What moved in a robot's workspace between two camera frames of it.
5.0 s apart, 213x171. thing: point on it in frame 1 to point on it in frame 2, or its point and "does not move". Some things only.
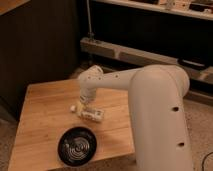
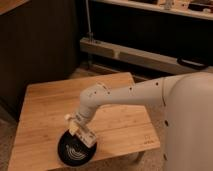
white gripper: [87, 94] to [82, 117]
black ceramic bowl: [77, 146] does not move
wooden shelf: [177, 7] does not move
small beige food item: [96, 115] to [84, 135]
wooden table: [45, 115] does not move
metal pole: [91, 33] does not move
